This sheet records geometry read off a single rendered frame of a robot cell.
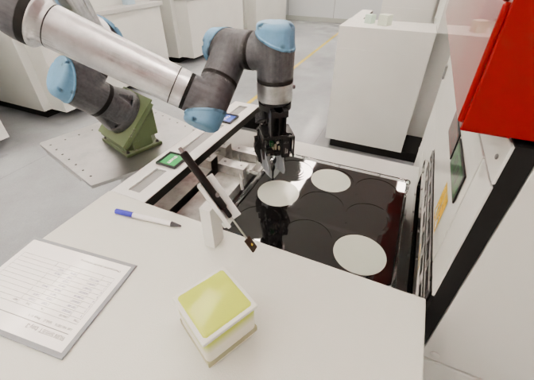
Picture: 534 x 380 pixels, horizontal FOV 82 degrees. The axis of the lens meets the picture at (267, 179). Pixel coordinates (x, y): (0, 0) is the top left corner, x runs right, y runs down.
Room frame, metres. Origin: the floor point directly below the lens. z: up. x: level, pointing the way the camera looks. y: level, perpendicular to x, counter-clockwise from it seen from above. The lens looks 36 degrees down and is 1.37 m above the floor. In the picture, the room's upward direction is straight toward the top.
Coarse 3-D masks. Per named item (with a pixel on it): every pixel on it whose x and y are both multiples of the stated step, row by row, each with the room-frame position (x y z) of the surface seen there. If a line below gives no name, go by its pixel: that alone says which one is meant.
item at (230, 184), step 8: (256, 168) 0.74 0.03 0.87; (216, 176) 0.68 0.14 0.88; (224, 176) 0.68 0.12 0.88; (232, 176) 0.68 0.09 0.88; (248, 176) 0.70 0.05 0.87; (224, 184) 0.64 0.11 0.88; (232, 184) 0.64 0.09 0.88; (200, 192) 0.61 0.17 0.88; (232, 192) 0.62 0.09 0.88; (192, 200) 0.58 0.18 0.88; (200, 200) 0.58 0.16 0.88; (184, 208) 0.55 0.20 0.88; (192, 208) 0.55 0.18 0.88; (192, 216) 0.52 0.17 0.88
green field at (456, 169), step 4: (456, 148) 0.44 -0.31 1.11; (456, 152) 0.43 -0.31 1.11; (456, 156) 0.42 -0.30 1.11; (460, 156) 0.40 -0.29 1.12; (452, 160) 0.44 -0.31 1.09; (456, 160) 0.41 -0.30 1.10; (460, 160) 0.39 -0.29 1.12; (452, 164) 0.43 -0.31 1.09; (456, 164) 0.40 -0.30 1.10; (460, 164) 0.38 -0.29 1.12; (452, 168) 0.42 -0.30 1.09; (456, 168) 0.39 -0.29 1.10; (460, 168) 0.37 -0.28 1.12; (452, 172) 0.41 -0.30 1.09; (456, 172) 0.38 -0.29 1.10; (460, 172) 0.36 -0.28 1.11; (452, 176) 0.39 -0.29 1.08; (456, 176) 0.37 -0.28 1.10; (460, 176) 0.36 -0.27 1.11; (452, 180) 0.38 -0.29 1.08; (456, 180) 0.37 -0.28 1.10; (460, 180) 0.35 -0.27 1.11; (452, 184) 0.38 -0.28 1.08; (456, 184) 0.36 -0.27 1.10; (452, 188) 0.37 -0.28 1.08; (456, 188) 0.35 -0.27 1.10; (452, 192) 0.36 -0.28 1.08; (452, 196) 0.35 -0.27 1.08
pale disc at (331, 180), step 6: (312, 174) 0.66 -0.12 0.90; (318, 174) 0.66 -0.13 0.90; (324, 174) 0.66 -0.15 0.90; (330, 174) 0.66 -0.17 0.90; (336, 174) 0.66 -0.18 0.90; (342, 174) 0.66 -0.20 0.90; (312, 180) 0.63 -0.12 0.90; (318, 180) 0.63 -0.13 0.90; (324, 180) 0.63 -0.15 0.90; (330, 180) 0.63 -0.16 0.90; (336, 180) 0.63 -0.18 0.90; (342, 180) 0.64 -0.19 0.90; (348, 180) 0.64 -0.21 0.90; (318, 186) 0.61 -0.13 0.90; (324, 186) 0.61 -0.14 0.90; (330, 186) 0.61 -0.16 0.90; (336, 186) 0.61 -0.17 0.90; (342, 186) 0.61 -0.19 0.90; (348, 186) 0.61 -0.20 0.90
